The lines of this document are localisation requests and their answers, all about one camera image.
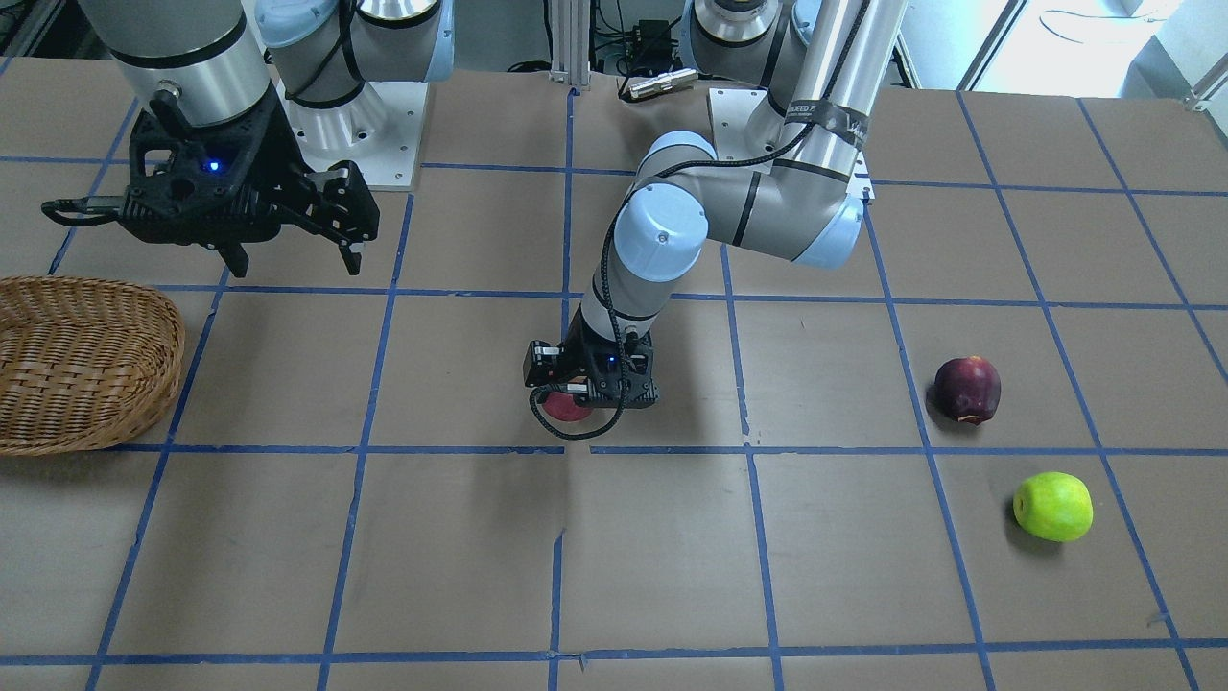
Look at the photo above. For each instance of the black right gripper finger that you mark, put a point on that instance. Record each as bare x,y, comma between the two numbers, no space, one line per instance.
352,255
236,258

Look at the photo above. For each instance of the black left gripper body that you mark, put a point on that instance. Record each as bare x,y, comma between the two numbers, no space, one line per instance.
582,343

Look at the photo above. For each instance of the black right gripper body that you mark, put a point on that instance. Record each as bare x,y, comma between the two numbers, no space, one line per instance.
275,144

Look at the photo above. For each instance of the dark red apple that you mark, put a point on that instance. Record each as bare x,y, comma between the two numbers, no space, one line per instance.
967,389

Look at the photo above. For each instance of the green apple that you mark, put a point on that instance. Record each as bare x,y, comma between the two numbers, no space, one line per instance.
1055,506

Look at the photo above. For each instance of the woven wicker basket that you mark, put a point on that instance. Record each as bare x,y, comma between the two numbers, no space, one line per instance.
86,363

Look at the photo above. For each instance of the silver metal connector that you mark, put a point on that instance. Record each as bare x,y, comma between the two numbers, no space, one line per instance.
661,84

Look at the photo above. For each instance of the black electronics box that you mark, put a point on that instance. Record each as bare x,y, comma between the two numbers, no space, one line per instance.
651,46

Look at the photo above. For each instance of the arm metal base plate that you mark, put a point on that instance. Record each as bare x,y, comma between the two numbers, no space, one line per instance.
745,125
380,130

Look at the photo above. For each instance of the aluminium frame post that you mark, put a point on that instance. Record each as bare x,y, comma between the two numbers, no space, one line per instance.
570,39

